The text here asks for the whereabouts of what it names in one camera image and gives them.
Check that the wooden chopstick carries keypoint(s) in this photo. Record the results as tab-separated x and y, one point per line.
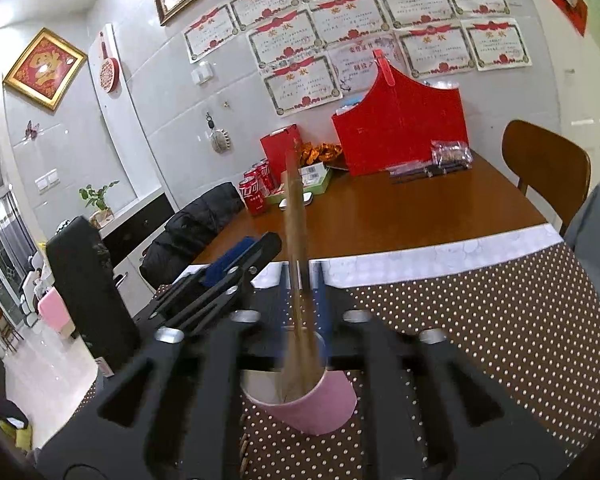
302	365

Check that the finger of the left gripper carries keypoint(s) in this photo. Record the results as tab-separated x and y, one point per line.
196	301

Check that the white phone on table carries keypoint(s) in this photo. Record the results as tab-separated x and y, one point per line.
306	199

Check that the small potted plant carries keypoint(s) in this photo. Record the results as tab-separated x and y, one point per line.
96	197

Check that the orange snack packets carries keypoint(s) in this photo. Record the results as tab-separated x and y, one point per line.
324	152

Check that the pink paper cup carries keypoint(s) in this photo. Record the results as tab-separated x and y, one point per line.
323	409

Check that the red gift bag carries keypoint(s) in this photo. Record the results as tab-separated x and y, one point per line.
396	122

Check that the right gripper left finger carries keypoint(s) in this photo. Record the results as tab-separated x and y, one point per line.
174	412

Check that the gold red framed picture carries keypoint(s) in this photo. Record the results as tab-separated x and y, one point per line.
45	69

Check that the red cola can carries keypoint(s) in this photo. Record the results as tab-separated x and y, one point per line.
256	185

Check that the brown wooden chair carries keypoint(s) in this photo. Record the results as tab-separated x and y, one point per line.
556	168

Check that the clear snack bag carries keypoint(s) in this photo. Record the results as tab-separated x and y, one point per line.
448	153

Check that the white black sideboard cabinet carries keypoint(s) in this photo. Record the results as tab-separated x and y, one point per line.
127	236

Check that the small red gift box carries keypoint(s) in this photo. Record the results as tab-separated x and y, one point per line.
277	144

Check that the red round hanging ornament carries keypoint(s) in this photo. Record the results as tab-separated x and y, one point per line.
109	69

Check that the round hanging wall brush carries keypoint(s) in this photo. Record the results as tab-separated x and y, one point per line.
219	138

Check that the green flat box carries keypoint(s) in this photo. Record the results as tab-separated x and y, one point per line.
315	179

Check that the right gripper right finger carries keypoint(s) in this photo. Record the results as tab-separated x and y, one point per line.
427	412

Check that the black jacket on chair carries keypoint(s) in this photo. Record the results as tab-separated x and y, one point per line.
188	233

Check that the brown polka dot tablecloth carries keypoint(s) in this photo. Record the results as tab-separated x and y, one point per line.
490	374

